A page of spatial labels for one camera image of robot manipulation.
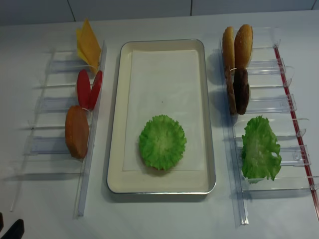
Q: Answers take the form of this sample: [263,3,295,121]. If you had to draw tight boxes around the green lettuce leaf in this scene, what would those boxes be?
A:
[139,115,187,168]
[241,116,282,180]

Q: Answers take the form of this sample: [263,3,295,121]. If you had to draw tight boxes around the right red tomato slice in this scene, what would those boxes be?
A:
[89,70,103,111]

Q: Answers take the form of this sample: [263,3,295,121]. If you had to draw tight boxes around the red tomato slice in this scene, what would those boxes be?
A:
[89,70,103,111]
[76,69,91,110]

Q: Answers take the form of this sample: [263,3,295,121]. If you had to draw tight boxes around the light brown meat patty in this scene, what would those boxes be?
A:
[225,66,237,115]

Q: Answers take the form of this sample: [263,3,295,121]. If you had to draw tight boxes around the left red tomato slice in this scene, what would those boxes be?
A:
[76,69,91,110]

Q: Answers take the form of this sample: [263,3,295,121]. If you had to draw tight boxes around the dark brown meat patty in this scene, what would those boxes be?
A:
[233,67,250,115]

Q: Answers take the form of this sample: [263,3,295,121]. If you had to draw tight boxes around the front yellow cheese slice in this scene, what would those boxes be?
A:
[80,18,101,74]

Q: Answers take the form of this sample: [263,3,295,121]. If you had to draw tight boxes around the yellow cheese slice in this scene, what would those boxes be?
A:
[80,18,101,74]
[76,28,88,63]

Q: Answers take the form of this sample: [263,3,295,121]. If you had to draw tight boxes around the green lettuce leaf in rack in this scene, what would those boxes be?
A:
[241,116,282,180]

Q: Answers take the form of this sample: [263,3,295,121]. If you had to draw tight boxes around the rear yellow cheese slice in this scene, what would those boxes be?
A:
[76,28,88,63]

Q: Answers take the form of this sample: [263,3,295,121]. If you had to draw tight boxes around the white paper liner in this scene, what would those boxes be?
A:
[123,50,206,171]

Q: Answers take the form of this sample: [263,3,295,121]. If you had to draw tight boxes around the bottom bun slice on tray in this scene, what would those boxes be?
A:
[146,165,172,171]

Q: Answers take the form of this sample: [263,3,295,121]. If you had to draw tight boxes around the cream metal tray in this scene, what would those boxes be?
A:
[107,39,216,195]

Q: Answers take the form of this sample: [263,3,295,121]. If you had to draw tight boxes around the orange bun slice in rack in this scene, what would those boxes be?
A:
[65,106,89,162]

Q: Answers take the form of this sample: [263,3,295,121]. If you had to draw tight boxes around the left top bun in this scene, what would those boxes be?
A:
[222,26,235,69]

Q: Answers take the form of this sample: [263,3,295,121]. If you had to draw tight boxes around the right clear acrylic rack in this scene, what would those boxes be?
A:
[213,28,319,225]

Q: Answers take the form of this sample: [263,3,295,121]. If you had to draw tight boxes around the clear acrylic rack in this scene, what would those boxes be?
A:
[10,49,99,216]
[213,28,319,225]

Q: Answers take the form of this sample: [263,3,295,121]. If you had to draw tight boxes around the right top bun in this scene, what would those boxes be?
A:
[234,24,253,68]

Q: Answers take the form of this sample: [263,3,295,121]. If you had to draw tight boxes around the left clear acrylic rack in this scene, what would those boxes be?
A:
[10,49,99,216]

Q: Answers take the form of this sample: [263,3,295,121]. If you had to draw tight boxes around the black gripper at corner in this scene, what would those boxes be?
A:
[1,219,24,239]

